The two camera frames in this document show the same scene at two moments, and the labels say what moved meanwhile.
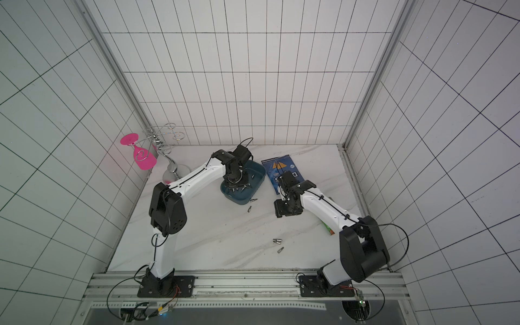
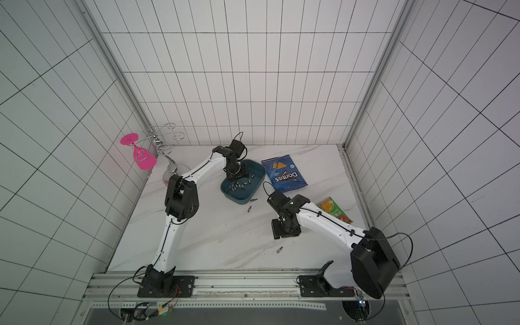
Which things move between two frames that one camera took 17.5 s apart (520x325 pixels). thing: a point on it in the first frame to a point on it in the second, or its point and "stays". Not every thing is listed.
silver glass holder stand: (146, 149) stays
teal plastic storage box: (242, 195) stays
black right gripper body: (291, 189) to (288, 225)
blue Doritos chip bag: (276, 166) stays
